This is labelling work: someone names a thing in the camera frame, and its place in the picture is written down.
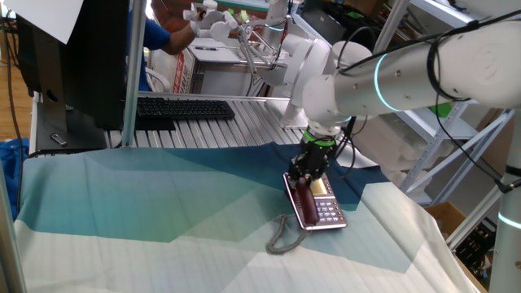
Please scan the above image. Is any black computer keyboard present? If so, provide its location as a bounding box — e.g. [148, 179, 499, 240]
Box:
[136, 96, 236, 121]

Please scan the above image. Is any grey metal cabinet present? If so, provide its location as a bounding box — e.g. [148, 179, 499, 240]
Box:
[189, 46, 273, 98]

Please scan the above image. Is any white paper sheet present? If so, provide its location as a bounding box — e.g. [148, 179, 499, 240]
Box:
[2, 0, 85, 45]

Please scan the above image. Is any bare person forearm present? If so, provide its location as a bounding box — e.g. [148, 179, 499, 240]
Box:
[162, 24, 197, 56]

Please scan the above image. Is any green wrist adapter ring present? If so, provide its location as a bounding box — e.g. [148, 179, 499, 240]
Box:
[302, 128, 337, 148]

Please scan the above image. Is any thin black hanging cable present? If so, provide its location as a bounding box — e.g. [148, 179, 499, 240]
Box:
[2, 15, 24, 215]

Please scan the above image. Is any white curved chair part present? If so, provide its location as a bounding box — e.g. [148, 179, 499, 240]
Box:
[146, 69, 171, 94]

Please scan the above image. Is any white foam packing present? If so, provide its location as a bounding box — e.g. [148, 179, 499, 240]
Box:
[352, 117, 427, 186]

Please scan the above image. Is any dark grey box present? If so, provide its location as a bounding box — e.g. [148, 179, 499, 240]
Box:
[303, 7, 347, 44]

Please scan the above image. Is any brown cardboard box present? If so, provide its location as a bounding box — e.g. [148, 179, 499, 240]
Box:
[422, 201, 496, 293]

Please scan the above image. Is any blue fabric bundle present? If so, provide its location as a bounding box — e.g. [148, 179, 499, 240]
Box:
[0, 138, 30, 221]

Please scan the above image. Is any black computer monitor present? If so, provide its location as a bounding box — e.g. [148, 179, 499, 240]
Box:
[15, 0, 130, 131]

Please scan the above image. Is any blue green white tablecloth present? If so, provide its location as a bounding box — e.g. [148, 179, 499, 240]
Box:
[14, 142, 484, 293]

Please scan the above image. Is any grey metal shelf rack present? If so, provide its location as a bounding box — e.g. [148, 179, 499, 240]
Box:
[378, 0, 521, 207]

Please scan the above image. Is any maroon telephone handset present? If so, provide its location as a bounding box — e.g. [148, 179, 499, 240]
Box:
[294, 177, 321, 226]

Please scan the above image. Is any person in blue shirt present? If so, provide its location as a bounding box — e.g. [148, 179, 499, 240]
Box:
[126, 10, 172, 93]

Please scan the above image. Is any white box with red print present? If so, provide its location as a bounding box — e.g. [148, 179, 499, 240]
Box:
[169, 48, 195, 95]

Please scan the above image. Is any black plastic crate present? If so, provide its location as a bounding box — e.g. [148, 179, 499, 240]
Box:
[454, 217, 496, 280]

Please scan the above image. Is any brown wooden desk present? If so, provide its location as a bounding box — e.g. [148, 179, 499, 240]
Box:
[162, 0, 265, 29]

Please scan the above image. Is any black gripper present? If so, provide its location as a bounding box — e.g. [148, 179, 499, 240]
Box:
[287, 142, 337, 185]

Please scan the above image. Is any grey coiled phone cord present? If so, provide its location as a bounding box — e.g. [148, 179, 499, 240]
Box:
[266, 214, 310, 256]

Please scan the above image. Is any maroon telephone base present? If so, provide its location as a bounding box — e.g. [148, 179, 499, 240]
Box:
[282, 172, 348, 232]

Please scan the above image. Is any aluminium frame post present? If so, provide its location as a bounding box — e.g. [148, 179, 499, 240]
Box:
[0, 162, 28, 293]
[120, 0, 147, 148]
[445, 185, 504, 250]

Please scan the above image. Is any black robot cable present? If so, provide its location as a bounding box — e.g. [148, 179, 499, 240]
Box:
[325, 7, 521, 195]

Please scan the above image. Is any grey monitor stand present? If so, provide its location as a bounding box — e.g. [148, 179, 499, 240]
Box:
[34, 24, 107, 154]

